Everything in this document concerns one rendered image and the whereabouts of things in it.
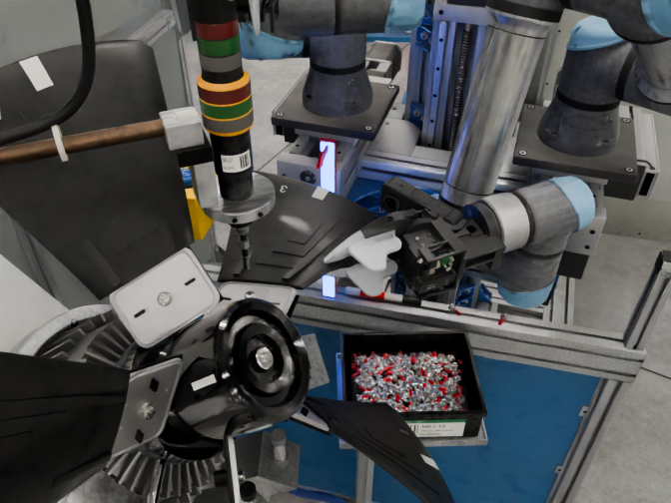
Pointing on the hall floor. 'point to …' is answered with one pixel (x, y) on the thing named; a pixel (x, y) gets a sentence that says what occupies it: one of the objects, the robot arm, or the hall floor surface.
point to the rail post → (590, 439)
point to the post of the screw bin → (363, 478)
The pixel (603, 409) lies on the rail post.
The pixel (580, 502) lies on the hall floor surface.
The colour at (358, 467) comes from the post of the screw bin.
